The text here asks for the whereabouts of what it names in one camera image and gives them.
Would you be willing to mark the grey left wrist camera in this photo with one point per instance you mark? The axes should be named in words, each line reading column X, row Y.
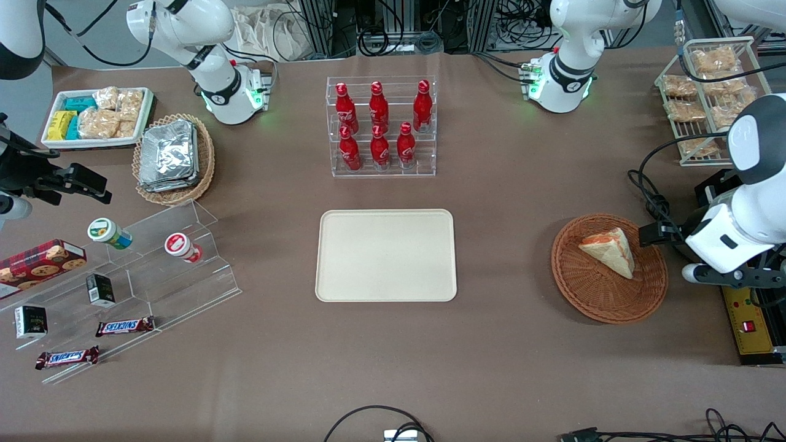
column 737, row 277

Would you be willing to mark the white rectangular snack tray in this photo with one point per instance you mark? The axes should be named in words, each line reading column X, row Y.
column 55, row 142

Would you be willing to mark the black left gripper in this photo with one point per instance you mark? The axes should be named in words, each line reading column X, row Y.
column 692, row 220

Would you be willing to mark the green lid cup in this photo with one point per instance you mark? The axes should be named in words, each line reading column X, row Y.
column 107, row 232

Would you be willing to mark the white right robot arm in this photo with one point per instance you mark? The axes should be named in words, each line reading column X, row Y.
column 227, row 92

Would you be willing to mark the red cola bottle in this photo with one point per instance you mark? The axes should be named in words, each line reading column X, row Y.
column 406, row 147
column 346, row 110
column 379, row 107
column 350, row 153
column 380, row 150
column 422, row 107

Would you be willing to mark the teal snack packet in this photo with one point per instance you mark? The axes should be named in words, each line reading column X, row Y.
column 78, row 103
column 73, row 129

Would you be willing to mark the small black white box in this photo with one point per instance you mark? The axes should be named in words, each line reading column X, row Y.
column 31, row 322

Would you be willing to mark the red lid cup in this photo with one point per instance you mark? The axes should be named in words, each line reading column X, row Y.
column 181, row 247

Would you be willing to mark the beige cloth bag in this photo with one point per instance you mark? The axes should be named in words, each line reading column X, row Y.
column 264, row 31

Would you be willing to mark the brown snickers bar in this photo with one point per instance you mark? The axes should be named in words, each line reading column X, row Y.
column 66, row 357
column 124, row 326

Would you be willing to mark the clear acrylic bottle rack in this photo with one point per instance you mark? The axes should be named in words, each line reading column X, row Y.
column 393, row 174

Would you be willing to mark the clear bag of crackers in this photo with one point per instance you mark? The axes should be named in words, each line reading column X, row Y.
column 700, row 147
column 126, row 129
column 727, row 113
column 713, row 59
column 678, row 86
column 105, row 97
column 724, row 87
column 131, row 104
column 98, row 124
column 684, row 111

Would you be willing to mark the red tartan cookie box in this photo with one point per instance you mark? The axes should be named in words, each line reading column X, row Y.
column 37, row 265

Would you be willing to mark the yellow snack packet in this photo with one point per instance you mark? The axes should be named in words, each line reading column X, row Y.
column 59, row 124

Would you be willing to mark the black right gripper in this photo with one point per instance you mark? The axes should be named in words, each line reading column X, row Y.
column 24, row 173

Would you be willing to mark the clear acrylic stepped shelf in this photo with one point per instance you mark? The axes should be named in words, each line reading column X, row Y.
column 166, row 288

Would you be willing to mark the small silver device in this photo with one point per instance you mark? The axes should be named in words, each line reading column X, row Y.
column 400, row 436

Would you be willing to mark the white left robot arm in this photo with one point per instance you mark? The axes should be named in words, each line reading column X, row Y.
column 571, row 67

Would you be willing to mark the beige rectangular serving tray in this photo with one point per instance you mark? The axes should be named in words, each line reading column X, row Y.
column 385, row 255

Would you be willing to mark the black machine with yellow panel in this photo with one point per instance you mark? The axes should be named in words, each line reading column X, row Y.
column 752, row 331

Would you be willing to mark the oval light wicker basket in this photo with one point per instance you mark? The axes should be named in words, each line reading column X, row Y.
column 206, row 166

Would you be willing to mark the round brown wicker basket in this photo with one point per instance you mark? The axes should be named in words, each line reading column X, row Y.
column 602, row 298

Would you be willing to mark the aluminium frame post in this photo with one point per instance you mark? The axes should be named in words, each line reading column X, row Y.
column 316, row 27
column 482, row 24

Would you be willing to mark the triangular sandwich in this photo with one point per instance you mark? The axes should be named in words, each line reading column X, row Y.
column 611, row 252

